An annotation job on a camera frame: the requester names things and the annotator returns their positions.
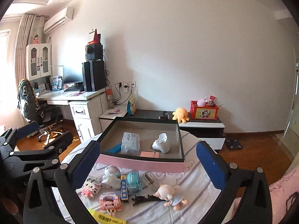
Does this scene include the pink white block cat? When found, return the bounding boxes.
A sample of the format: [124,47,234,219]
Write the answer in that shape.
[81,177,101,198]

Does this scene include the yellow highlighter pen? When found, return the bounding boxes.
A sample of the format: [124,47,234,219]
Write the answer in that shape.
[88,209,127,224]

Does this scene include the white cloud figurine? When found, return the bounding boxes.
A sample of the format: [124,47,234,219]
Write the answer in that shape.
[100,165,121,190]

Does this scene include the pink block toy house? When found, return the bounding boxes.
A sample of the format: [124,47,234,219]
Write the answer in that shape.
[99,192,123,215]

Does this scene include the clear plastic storage case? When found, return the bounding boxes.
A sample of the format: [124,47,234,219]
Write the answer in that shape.
[121,132,140,155]

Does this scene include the teal tape dispenser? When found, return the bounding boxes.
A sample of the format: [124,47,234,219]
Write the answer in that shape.
[126,170,142,194]

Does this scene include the pig doll blue dress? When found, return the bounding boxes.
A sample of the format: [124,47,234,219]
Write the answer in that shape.
[154,184,188,211]

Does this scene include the black flower hair clip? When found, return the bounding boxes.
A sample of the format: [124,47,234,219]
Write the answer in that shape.
[132,195,161,206]

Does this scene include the white heart-shaped cup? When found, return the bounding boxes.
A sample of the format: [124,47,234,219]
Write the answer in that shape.
[152,133,171,154]

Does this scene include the pink bedding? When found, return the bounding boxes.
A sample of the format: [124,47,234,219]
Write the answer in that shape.
[269,166,298,223]

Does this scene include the black office chair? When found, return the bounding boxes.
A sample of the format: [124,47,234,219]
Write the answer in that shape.
[17,79,63,146]

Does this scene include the white desk with drawers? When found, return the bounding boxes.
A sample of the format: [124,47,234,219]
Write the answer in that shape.
[37,87,128,143]

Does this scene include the blue comb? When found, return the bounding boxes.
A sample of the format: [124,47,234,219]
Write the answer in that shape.
[107,143,122,154]

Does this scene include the black bathroom scale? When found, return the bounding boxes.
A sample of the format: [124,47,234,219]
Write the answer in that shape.
[224,139,243,151]

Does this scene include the white glass door cabinet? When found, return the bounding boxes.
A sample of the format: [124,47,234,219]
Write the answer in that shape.
[26,43,51,80]

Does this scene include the computer monitor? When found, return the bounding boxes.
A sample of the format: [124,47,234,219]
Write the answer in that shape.
[63,66,84,91]

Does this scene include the orange cap bottle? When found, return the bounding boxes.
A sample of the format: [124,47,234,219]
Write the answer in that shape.
[106,88,115,109]

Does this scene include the black white tv cabinet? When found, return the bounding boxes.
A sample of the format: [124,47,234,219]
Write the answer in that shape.
[125,109,226,151]

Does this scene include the blue snack bag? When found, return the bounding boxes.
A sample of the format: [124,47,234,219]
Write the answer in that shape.
[127,94,136,115]

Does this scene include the black computer tower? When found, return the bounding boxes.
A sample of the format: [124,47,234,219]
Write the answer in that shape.
[82,60,106,91]

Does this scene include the striped white table cloth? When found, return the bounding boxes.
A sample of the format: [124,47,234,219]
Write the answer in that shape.
[51,130,237,224]

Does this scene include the pink box with green rim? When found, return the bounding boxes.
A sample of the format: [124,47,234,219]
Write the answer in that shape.
[96,117,187,173]

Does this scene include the doll on cabinet top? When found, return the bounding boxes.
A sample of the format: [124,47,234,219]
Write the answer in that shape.
[33,34,39,44]

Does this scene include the clear acrylic box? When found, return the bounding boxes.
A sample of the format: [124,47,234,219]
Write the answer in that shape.
[141,171,156,188]

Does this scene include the beige curtain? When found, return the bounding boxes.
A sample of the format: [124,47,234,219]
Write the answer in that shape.
[14,14,46,86]

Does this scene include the red storage crate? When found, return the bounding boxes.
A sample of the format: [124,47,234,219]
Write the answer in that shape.
[190,101,219,120]

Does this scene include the black speaker box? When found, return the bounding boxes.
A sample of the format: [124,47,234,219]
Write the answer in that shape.
[85,43,103,61]

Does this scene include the pink plush in crate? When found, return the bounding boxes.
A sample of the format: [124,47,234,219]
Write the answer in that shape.
[197,97,208,107]

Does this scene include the yellow octopus plush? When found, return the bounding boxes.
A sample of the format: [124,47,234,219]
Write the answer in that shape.
[172,107,189,123]

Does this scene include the white air conditioner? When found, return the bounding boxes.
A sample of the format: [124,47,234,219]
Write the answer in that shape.
[44,7,74,34]

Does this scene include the wall power outlets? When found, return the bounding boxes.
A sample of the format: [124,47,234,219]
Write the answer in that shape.
[116,81,136,93]

